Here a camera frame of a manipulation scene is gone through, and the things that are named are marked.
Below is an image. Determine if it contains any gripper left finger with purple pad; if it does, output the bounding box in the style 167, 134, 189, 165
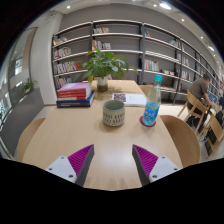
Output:
46, 144, 94, 186

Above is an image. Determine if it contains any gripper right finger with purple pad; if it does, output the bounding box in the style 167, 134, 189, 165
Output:
132, 145, 179, 186

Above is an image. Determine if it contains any clear plastic water bottle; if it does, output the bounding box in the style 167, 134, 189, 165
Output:
143, 74, 162, 122

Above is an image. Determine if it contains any wooden table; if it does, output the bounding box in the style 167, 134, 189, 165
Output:
22, 80, 182, 190

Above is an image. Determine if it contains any wooden chair right near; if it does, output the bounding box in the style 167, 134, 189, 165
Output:
161, 115, 200, 167

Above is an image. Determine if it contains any round red coaster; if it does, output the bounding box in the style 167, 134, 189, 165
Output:
139, 116, 156, 127

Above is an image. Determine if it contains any wooden chair left near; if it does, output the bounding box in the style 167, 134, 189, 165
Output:
17, 118, 44, 162

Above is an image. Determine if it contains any blue bottom book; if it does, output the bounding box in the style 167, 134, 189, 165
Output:
56, 91, 95, 108

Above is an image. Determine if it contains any speckled ceramic cup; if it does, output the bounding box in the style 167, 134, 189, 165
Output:
103, 100, 125, 127

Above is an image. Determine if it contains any white open booklet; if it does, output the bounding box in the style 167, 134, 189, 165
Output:
112, 93, 146, 106

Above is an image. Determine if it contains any red top book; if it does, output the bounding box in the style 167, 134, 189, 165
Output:
57, 82, 92, 100

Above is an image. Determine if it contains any wooden chair under man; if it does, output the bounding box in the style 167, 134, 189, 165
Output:
178, 91, 208, 132

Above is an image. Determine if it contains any seated man brown shirt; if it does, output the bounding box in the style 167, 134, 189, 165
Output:
186, 74, 216, 127

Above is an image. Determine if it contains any small plant by window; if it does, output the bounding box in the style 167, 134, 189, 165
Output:
23, 79, 37, 95

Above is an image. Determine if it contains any potted green plant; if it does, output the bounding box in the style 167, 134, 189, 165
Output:
73, 49, 139, 92

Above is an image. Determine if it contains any large grey bookshelf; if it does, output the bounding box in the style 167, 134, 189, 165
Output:
52, 19, 222, 103

